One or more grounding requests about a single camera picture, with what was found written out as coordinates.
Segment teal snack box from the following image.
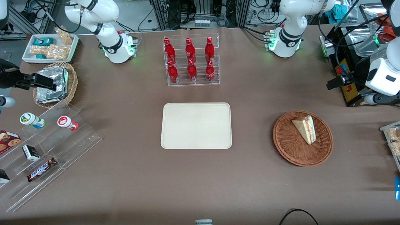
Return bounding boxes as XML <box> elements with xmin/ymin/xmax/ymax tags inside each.
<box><xmin>33</xmin><ymin>37</ymin><xmax>54</xmax><ymax>46</ymax></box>

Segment clear acrylic bottle rack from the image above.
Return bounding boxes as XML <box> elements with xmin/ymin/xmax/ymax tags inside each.
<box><xmin>163</xmin><ymin>33</ymin><xmax>221</xmax><ymax>87</ymax></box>

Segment white rectangular snack tray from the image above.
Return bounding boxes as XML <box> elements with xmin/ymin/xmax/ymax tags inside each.
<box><xmin>22</xmin><ymin>34</ymin><xmax>79</xmax><ymax>64</ymax></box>

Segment round brown wicker basket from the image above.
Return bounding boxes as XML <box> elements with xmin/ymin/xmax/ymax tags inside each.
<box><xmin>273</xmin><ymin>110</ymin><xmax>334</xmax><ymax>167</ymax></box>

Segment triangular sandwich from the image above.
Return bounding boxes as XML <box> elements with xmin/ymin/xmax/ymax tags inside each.
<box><xmin>292</xmin><ymin>115</ymin><xmax>317</xmax><ymax>145</ymax></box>

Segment snickers chocolate bar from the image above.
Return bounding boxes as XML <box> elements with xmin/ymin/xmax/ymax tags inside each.
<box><xmin>27</xmin><ymin>157</ymin><xmax>58</xmax><ymax>183</ymax></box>

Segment black cable loop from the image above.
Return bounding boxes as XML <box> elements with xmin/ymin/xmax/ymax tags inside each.
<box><xmin>279</xmin><ymin>209</ymin><xmax>319</xmax><ymax>225</ymax></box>

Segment black food warmer appliance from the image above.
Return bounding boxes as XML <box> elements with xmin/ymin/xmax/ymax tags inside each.
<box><xmin>319</xmin><ymin>3</ymin><xmax>400</xmax><ymax>107</ymax></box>

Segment steel food pan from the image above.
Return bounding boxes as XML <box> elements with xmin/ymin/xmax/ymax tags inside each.
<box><xmin>347</xmin><ymin>27</ymin><xmax>380</xmax><ymax>57</ymax></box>

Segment aluminium equipment rack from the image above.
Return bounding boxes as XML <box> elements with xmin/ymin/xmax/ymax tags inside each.
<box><xmin>150</xmin><ymin>0</ymin><xmax>250</xmax><ymax>30</ymax></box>

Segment small black white carton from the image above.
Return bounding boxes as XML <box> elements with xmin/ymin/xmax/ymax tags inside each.
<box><xmin>22</xmin><ymin>145</ymin><xmax>40</xmax><ymax>162</ymax></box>

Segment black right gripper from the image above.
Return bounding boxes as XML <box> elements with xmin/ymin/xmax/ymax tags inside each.
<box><xmin>0</xmin><ymin>58</ymin><xmax>58</xmax><ymax>92</ymax></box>

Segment red lid yogurt bottle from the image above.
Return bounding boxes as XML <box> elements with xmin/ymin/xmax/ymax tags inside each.
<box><xmin>57</xmin><ymin>116</ymin><xmax>79</xmax><ymax>131</ymax></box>

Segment silver foil wrapped packages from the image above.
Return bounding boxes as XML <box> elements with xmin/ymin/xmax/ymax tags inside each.
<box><xmin>36</xmin><ymin>66</ymin><xmax>69</xmax><ymax>104</ymax></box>

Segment beige rectangular tray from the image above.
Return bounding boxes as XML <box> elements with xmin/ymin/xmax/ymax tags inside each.
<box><xmin>160</xmin><ymin>102</ymin><xmax>233</xmax><ymax>149</ymax></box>

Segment green lid yogurt bottle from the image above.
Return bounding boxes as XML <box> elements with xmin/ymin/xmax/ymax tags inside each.
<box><xmin>20</xmin><ymin>112</ymin><xmax>46</xmax><ymax>129</ymax></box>

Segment clear acrylic stepped shelf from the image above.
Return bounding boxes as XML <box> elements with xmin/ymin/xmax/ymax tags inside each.
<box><xmin>0</xmin><ymin>103</ymin><xmax>102</xmax><ymax>213</ymax></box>

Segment clear bag of nuts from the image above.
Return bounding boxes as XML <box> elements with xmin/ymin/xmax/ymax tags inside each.
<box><xmin>46</xmin><ymin>44</ymin><xmax>70</xmax><ymax>61</ymax></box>
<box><xmin>29</xmin><ymin>45</ymin><xmax>48</xmax><ymax>56</ymax></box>
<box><xmin>55</xmin><ymin>27</ymin><xmax>73</xmax><ymax>45</ymax></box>

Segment clear tray of snacks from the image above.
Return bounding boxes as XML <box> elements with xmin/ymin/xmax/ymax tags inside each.
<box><xmin>380</xmin><ymin>121</ymin><xmax>400</xmax><ymax>172</ymax></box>

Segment red cookie box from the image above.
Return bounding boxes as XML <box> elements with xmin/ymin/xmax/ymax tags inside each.
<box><xmin>0</xmin><ymin>130</ymin><xmax>22</xmax><ymax>155</ymax></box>

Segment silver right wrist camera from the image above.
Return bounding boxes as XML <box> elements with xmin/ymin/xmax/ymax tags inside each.
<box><xmin>0</xmin><ymin>95</ymin><xmax>16</xmax><ymax>108</ymax></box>

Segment red cola bottle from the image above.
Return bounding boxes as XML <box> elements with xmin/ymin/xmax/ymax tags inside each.
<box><xmin>164</xmin><ymin>37</ymin><xmax>176</xmax><ymax>65</ymax></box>
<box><xmin>187</xmin><ymin>59</ymin><xmax>198</xmax><ymax>82</ymax></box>
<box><xmin>167</xmin><ymin>60</ymin><xmax>179</xmax><ymax>84</ymax></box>
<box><xmin>205</xmin><ymin>37</ymin><xmax>215</xmax><ymax>63</ymax></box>
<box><xmin>185</xmin><ymin>37</ymin><xmax>196</xmax><ymax>63</ymax></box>
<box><xmin>205</xmin><ymin>60</ymin><xmax>216</xmax><ymax>83</ymax></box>

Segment light tan wicker basket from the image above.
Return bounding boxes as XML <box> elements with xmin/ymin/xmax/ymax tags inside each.
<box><xmin>32</xmin><ymin>62</ymin><xmax>78</xmax><ymax>109</ymax></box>

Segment orange fried food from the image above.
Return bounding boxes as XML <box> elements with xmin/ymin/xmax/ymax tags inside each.
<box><xmin>376</xmin><ymin>16</ymin><xmax>395</xmax><ymax>43</ymax></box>

